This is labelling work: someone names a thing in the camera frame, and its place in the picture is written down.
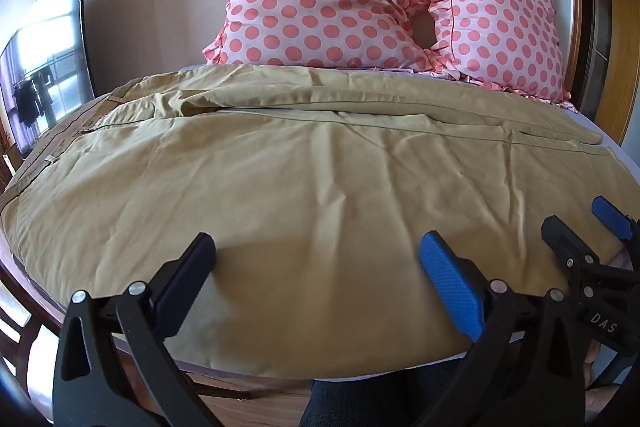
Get person's legs in dark jeans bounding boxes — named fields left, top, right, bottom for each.
left=299, top=364, right=468, bottom=427

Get wooden bed frame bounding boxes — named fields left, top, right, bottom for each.
left=175, top=359, right=313, bottom=405

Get tan bed sheet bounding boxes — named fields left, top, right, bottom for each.
left=0, top=62, right=640, bottom=383

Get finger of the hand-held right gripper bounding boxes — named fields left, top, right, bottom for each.
left=541, top=215, right=602, bottom=294
left=591, top=196, right=640, bottom=244

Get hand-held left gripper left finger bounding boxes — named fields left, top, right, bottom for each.
left=54, top=232, right=222, bottom=427

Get wall mirror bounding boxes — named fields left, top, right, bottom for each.
left=0, top=0, right=96, bottom=164

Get wooden chair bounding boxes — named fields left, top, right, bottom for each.
left=0, top=252, right=57, bottom=375

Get person's right hand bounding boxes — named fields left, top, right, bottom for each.
left=582, top=339, right=626, bottom=418

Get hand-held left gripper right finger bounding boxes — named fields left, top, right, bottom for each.
left=414, top=230, right=587, bottom=427

